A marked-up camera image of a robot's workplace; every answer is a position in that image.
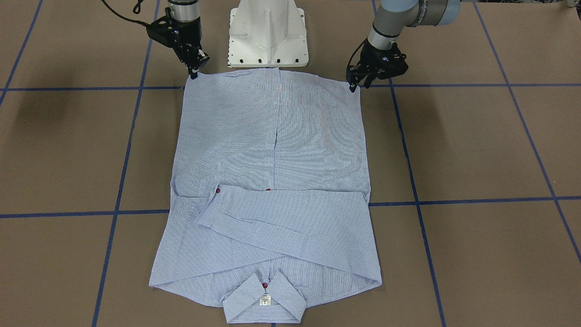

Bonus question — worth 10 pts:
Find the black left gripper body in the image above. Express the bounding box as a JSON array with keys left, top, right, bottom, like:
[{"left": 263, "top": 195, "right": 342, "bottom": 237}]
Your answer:
[{"left": 347, "top": 42, "right": 409, "bottom": 84}]

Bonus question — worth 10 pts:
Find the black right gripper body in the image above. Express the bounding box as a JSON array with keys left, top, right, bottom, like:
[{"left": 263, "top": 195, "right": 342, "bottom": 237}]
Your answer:
[{"left": 173, "top": 20, "right": 210, "bottom": 69}]

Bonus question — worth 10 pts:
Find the light blue striped shirt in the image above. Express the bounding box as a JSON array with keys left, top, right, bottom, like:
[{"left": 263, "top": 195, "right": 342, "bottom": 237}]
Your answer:
[{"left": 148, "top": 69, "right": 382, "bottom": 324}]

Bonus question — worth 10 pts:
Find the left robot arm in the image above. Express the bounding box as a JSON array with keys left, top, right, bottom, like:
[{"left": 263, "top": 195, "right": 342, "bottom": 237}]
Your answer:
[{"left": 346, "top": 0, "right": 461, "bottom": 93}]

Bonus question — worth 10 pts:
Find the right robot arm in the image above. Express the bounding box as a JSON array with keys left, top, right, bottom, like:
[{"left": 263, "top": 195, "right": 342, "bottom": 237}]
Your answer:
[{"left": 167, "top": 0, "right": 210, "bottom": 80}]

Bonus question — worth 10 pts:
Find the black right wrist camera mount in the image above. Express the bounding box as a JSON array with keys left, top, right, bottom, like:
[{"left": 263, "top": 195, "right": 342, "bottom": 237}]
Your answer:
[{"left": 146, "top": 16, "right": 176, "bottom": 48}]

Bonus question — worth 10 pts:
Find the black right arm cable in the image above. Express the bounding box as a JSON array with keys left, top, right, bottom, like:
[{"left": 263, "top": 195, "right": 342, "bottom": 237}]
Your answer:
[{"left": 101, "top": 0, "right": 153, "bottom": 27}]

